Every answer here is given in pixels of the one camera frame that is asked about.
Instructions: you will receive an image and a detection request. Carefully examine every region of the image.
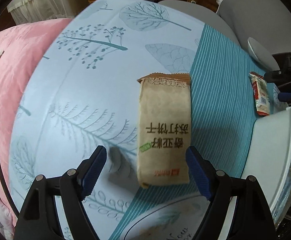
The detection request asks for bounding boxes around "white lace covered furniture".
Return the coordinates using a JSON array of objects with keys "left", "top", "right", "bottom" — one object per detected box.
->
[{"left": 7, "top": 0, "right": 89, "bottom": 25}]

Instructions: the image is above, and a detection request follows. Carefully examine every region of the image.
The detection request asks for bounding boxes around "blue white patterned tablecloth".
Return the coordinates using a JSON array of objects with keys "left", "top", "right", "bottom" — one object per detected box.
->
[{"left": 9, "top": 0, "right": 264, "bottom": 239}]

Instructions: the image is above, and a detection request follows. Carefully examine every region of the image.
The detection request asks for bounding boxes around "pink quilt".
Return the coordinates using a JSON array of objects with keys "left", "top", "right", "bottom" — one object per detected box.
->
[{"left": 0, "top": 18, "right": 71, "bottom": 239}]

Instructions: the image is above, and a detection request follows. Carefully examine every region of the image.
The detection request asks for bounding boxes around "red white small packet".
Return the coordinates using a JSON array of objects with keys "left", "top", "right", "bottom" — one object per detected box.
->
[{"left": 249, "top": 72, "right": 270, "bottom": 116}]

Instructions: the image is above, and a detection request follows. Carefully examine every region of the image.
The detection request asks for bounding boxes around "white plastic storage bin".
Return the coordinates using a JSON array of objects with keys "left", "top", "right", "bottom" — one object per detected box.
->
[{"left": 225, "top": 106, "right": 291, "bottom": 240}]

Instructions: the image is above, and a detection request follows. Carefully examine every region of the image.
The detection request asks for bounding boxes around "grey office chair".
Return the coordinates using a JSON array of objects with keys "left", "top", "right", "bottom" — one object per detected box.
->
[{"left": 160, "top": 0, "right": 291, "bottom": 71}]

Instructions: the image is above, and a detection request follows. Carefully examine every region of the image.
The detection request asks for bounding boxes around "brown cracker packet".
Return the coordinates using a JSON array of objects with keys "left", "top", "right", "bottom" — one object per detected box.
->
[{"left": 137, "top": 73, "right": 192, "bottom": 188}]

